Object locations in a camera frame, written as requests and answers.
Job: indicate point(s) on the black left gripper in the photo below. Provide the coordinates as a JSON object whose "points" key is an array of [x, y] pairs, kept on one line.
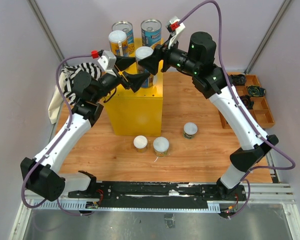
{"points": [[135, 80]]}

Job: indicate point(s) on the black rolled sock top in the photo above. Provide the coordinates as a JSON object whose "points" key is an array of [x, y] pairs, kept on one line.
{"points": [[238, 79]]}

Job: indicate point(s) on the blue porridge can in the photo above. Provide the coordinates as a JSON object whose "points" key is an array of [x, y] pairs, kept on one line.
{"points": [[118, 43]]}

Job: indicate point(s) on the blue Progresso soup can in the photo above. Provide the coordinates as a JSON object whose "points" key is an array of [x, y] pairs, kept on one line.
{"points": [[151, 32], [126, 27]]}

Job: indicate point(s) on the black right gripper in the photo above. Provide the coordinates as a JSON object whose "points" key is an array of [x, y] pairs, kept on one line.
{"points": [[151, 62]]}

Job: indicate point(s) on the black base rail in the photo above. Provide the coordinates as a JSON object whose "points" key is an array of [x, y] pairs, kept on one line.
{"points": [[159, 195]]}

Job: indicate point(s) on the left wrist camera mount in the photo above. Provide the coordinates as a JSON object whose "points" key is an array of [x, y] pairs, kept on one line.
{"points": [[106, 60]]}

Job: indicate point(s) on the green patterned rolled sock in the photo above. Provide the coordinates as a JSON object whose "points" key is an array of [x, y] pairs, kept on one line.
{"points": [[256, 91]]}

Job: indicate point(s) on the cream white cloth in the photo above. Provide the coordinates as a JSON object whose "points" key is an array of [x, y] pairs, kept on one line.
{"points": [[57, 100]]}

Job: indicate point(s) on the yellow-green can clear lid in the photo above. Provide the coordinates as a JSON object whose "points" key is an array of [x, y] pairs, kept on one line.
{"points": [[161, 146]]}

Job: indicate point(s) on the black orange rolled sock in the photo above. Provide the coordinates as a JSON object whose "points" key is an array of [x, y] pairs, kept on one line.
{"points": [[247, 101]]}

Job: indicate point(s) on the purple-label can with spoon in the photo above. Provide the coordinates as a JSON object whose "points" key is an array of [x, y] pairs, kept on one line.
{"points": [[140, 54]]}

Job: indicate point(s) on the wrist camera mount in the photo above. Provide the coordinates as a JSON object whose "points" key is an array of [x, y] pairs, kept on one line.
{"points": [[106, 60], [175, 30]]}

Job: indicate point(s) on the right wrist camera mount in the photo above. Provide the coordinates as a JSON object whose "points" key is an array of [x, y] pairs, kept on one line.
{"points": [[175, 30]]}

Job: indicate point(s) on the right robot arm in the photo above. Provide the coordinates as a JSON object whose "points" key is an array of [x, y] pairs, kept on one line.
{"points": [[210, 80]]}

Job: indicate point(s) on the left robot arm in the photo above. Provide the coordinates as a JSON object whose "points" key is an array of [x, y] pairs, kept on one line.
{"points": [[82, 88]]}

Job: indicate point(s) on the yellow wooden cabinet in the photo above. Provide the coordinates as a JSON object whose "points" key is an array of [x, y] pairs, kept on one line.
{"points": [[140, 113]]}

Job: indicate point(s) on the small yellow white-lid can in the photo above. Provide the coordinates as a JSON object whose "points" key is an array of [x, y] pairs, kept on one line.
{"points": [[140, 143]]}

